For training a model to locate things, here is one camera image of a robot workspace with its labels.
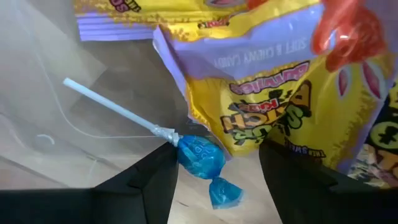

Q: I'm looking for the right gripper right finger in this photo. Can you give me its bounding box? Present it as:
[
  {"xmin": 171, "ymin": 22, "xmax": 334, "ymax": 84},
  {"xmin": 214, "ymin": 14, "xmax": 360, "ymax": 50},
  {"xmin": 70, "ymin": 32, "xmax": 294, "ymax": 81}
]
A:
[{"xmin": 258, "ymin": 139, "xmax": 398, "ymax": 224}]

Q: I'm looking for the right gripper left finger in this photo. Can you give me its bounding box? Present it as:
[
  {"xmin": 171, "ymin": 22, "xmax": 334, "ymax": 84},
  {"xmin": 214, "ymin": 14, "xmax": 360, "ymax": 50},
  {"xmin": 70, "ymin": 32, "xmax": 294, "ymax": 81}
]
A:
[{"xmin": 0, "ymin": 142, "xmax": 180, "ymax": 224}]

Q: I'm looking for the blue lollipop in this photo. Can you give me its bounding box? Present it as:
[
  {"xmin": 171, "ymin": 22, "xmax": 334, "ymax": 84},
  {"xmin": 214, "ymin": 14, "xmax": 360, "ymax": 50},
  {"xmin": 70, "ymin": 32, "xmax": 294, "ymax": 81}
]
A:
[{"xmin": 63, "ymin": 77, "xmax": 245, "ymax": 210}]

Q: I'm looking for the yellow sour candy bag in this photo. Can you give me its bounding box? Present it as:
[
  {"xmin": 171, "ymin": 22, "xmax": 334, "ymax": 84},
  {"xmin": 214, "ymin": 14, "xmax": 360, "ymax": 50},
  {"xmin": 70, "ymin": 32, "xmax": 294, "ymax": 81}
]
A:
[
  {"xmin": 160, "ymin": 0, "xmax": 321, "ymax": 43},
  {"xmin": 346, "ymin": 79, "xmax": 398, "ymax": 190},
  {"xmin": 73, "ymin": 0, "xmax": 249, "ymax": 43},
  {"xmin": 152, "ymin": 2, "xmax": 397, "ymax": 175}
]

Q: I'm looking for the clear plastic bin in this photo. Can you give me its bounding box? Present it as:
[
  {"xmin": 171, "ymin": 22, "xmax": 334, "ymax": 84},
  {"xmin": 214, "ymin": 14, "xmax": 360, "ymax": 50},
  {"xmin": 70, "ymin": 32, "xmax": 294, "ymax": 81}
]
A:
[{"xmin": 0, "ymin": 0, "xmax": 280, "ymax": 224}]

